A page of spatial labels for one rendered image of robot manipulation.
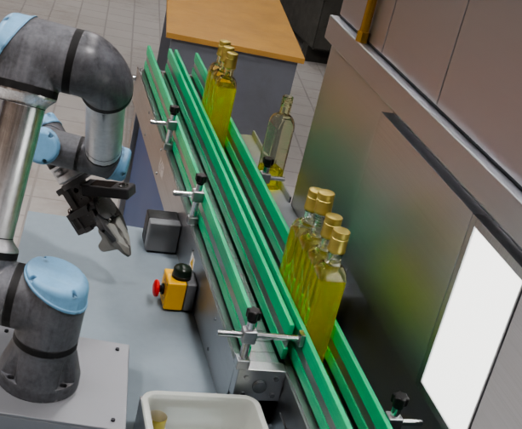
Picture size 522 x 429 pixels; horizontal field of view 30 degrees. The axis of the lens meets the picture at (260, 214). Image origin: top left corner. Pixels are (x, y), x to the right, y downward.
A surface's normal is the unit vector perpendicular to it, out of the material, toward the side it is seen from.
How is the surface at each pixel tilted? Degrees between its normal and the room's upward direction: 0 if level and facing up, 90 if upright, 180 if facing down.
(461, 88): 90
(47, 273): 10
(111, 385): 3
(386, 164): 90
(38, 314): 87
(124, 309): 0
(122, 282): 0
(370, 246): 90
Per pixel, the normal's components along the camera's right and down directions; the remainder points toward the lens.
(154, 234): 0.22, 0.45
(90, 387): 0.26, -0.87
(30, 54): 0.11, 0.11
